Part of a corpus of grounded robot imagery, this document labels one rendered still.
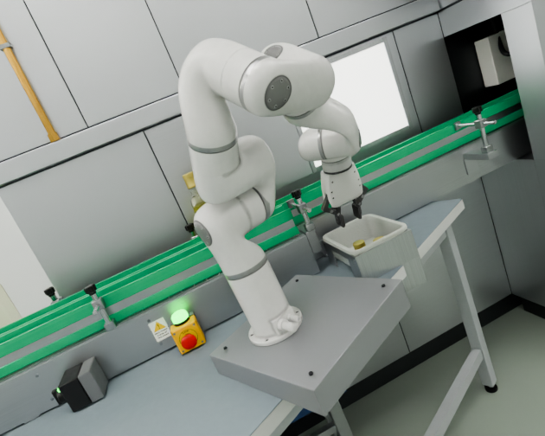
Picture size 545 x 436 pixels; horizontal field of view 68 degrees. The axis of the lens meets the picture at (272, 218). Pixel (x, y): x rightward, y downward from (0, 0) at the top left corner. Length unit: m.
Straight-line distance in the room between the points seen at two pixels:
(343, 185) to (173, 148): 0.58
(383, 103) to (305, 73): 0.95
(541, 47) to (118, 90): 1.28
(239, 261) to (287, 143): 0.70
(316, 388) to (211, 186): 0.38
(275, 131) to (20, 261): 3.63
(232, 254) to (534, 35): 1.13
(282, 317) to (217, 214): 0.25
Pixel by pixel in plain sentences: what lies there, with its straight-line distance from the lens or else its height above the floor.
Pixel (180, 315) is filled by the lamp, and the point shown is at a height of 0.85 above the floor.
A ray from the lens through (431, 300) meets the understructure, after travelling 1.84.
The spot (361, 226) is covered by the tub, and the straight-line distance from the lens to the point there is 1.26.
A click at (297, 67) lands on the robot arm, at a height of 1.28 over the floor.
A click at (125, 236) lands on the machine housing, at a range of 1.41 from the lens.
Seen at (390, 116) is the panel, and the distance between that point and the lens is 1.58.
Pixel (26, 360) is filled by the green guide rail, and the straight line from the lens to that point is 1.26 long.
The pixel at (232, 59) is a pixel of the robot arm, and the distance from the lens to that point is 0.63.
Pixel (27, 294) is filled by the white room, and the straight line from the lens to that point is 4.73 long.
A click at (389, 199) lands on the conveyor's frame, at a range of 1.38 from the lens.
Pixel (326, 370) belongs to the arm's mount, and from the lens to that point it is 0.74.
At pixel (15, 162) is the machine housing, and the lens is 1.42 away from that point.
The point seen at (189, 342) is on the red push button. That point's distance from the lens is 1.08.
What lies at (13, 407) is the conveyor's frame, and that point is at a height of 0.81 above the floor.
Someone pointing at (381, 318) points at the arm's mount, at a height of 0.79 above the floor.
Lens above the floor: 1.24
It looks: 14 degrees down
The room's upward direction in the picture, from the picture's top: 23 degrees counter-clockwise
